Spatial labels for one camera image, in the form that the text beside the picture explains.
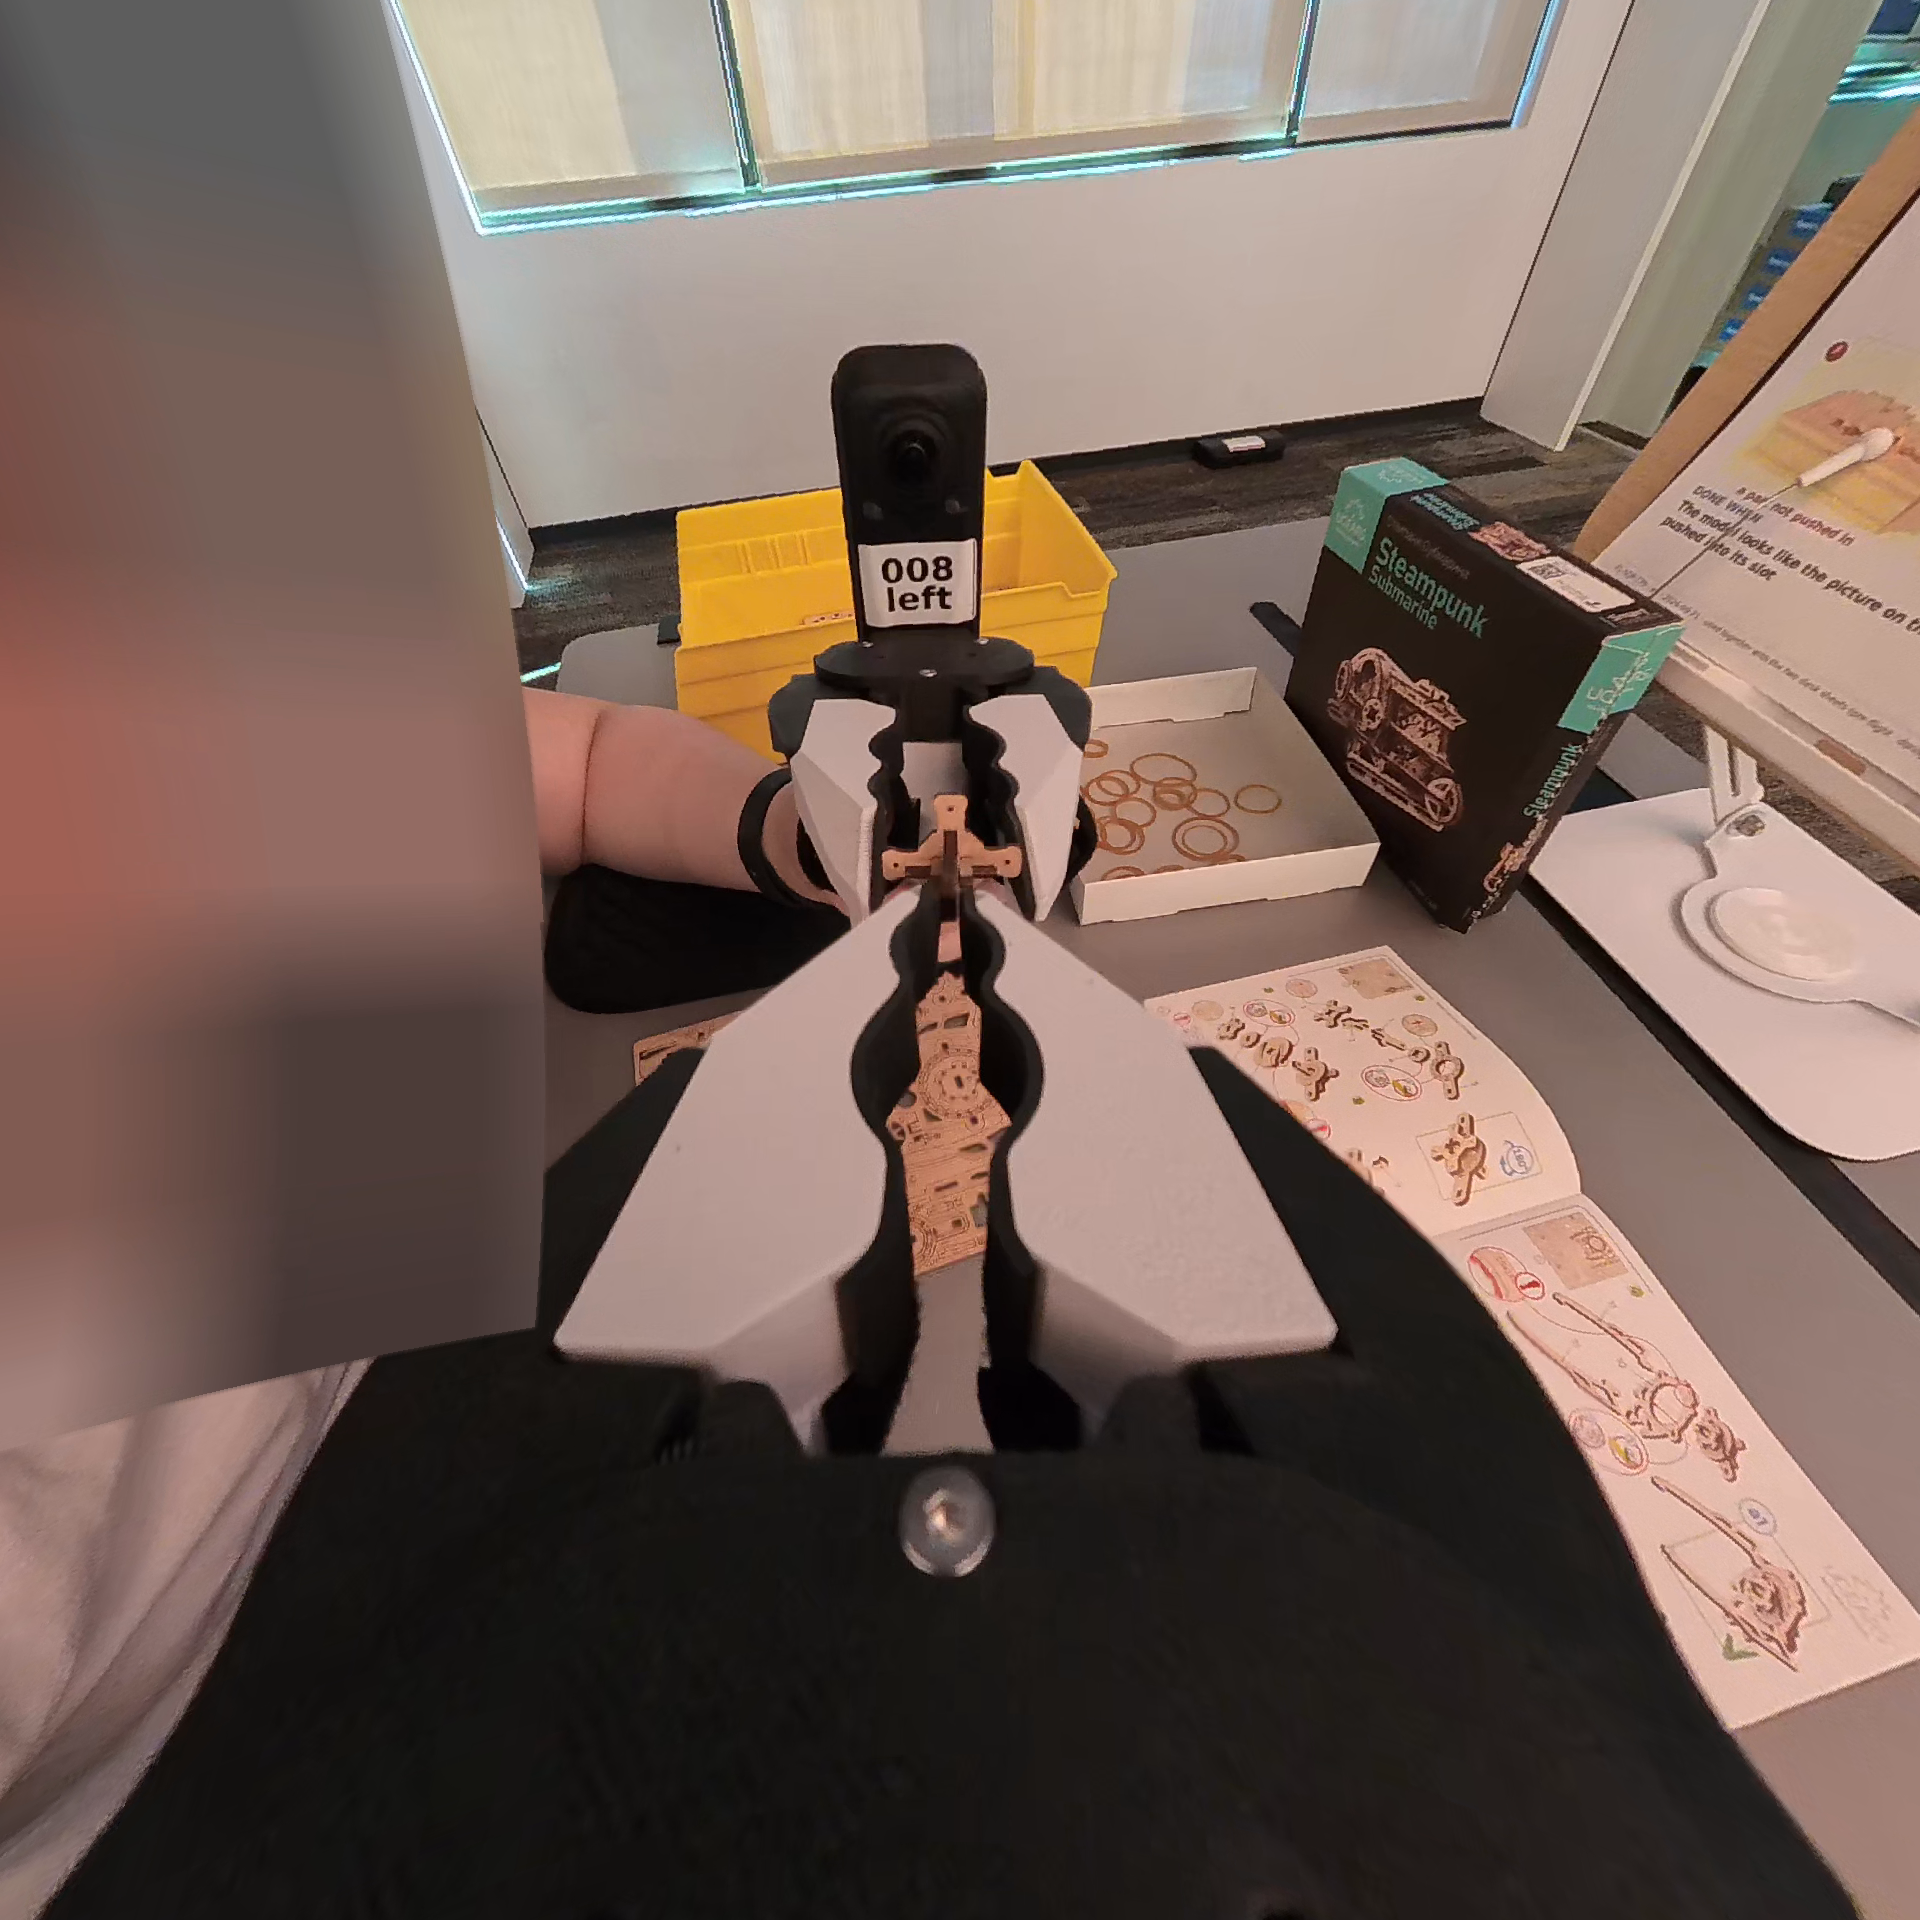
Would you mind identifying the illustrated instruction booklet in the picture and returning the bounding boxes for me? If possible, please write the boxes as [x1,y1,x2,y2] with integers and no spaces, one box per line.
[1144,945,1884,1736]

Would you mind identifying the window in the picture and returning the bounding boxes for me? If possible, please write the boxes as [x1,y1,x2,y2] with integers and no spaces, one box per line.
[394,0,1556,235]

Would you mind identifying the black wrist rest pad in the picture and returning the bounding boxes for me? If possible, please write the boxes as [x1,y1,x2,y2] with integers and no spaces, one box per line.
[544,866,846,1016]

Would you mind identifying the yellow plastic bin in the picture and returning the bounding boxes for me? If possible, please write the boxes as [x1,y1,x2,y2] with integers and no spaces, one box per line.
[673,458,1121,753]

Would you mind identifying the pile of rubber bands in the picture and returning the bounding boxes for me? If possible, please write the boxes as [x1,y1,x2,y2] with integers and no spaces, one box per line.
[1084,737,1291,888]

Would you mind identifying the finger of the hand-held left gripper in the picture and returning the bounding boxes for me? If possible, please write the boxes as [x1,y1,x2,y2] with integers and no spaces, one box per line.
[787,695,922,923]
[966,690,1088,923]

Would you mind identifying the white cardboard tray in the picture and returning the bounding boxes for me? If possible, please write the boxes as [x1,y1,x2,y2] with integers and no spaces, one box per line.
[1067,667,1384,929]

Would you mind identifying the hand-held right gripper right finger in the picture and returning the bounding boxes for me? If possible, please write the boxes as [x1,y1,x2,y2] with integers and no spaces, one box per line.
[965,883,1340,1450]

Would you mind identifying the laser-cut plywood parts sheet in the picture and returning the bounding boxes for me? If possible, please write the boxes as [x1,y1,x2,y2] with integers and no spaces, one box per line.
[630,968,1011,1281]

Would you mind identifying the brown cardboard backing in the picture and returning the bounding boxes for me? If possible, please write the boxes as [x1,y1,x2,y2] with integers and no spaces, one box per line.
[1571,138,1920,565]

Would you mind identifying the person's left forearm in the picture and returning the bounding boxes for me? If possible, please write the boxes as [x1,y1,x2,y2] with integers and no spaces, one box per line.
[521,692,784,880]

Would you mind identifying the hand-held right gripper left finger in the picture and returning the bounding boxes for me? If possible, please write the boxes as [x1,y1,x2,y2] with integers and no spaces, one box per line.
[552,888,939,1453]

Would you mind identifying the printed instruction sheet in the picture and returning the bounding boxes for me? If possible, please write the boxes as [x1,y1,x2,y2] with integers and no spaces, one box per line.
[1621,225,1920,799]

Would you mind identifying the cross-shaped wooden model part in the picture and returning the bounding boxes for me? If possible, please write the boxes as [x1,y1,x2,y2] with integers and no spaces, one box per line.
[883,791,1025,889]

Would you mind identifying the black model kit box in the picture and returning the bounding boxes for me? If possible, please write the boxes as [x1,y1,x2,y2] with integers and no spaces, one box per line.
[1285,458,1689,935]

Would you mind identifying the white flat board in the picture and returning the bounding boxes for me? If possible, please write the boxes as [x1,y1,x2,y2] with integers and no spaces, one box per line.
[1529,787,1920,1163]

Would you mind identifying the white document stand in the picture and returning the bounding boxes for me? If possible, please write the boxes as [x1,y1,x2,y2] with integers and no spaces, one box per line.
[1672,660,1920,1037]

